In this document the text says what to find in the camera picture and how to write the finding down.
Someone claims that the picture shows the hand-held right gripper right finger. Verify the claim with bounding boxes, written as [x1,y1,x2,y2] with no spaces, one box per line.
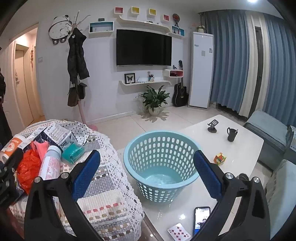
[192,150,271,241]

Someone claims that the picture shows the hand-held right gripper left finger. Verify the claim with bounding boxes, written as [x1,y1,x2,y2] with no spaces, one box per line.
[24,150,102,241]

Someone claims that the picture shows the red plastic bag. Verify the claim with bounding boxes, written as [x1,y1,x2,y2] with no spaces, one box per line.
[17,148,43,195]

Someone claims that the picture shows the teal plastic packet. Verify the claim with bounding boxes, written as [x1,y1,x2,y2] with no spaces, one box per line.
[61,141,85,164]

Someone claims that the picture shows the white bottle with orange label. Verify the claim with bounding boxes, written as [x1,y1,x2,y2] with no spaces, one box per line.
[0,136,26,163]

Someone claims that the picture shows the white bottle with pink label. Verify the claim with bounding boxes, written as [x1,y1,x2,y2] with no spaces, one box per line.
[38,145,62,181]

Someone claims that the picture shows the pink plastic bag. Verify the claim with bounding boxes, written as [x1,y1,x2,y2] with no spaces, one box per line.
[30,140,51,161]

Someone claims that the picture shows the light blue perforated plastic basket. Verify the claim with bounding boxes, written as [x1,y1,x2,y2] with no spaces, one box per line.
[123,131,201,202]

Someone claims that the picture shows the colourful puzzle cube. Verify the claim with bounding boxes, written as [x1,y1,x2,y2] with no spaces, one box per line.
[213,152,227,166]

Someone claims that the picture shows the polka dot white cloth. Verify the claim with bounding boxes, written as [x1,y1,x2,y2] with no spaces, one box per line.
[69,120,90,146]

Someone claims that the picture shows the black smartphone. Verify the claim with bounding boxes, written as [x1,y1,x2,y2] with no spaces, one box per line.
[192,206,211,237]

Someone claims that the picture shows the black mug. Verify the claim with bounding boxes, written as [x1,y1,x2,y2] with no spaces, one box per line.
[226,126,239,142]

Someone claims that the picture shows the black phone stand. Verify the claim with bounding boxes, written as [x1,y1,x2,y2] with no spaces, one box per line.
[207,119,220,133]

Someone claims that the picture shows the red diamonds playing card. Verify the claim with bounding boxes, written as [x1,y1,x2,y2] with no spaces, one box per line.
[167,223,192,241]

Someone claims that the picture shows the pink coat rack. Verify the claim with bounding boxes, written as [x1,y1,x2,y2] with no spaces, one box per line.
[69,11,99,131]

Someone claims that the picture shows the grey blue sofa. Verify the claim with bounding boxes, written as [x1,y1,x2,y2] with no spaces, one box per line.
[243,110,296,172]

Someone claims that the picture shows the brown handbag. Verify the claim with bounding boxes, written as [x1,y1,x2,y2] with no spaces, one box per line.
[68,81,79,107]

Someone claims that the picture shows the black handbag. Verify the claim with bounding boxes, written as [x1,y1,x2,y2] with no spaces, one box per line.
[77,82,88,100]

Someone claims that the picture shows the black acoustic guitar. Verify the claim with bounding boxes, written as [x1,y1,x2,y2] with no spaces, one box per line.
[172,77,188,107]

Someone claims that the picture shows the green potted plant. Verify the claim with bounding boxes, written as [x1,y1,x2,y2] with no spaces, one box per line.
[135,85,171,116]

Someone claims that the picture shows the hallway door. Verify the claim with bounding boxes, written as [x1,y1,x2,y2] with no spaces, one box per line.
[13,44,36,121]

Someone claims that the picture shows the white rounded pod shelf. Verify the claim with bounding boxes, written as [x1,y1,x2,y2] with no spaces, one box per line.
[162,69,184,78]

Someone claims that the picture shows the black jacket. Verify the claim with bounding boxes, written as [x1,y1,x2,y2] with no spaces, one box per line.
[67,28,90,83]

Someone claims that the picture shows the blue and white curtains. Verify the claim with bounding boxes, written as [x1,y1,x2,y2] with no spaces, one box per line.
[203,10,296,121]

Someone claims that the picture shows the blue lined box shelf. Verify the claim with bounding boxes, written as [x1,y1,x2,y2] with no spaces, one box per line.
[171,25,185,38]

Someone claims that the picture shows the teal lined box shelf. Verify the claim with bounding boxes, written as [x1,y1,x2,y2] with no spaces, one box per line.
[89,21,115,34]

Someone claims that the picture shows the low curved white wall shelf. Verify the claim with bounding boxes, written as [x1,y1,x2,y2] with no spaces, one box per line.
[119,80,172,86]

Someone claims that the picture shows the black wall television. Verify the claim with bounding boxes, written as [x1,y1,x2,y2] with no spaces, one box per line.
[116,29,173,67]

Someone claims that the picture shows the panda wall clock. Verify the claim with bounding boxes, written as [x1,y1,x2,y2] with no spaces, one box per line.
[48,15,73,44]

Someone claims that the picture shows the long curved white wall shelf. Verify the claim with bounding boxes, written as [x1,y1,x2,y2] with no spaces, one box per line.
[116,15,172,36]

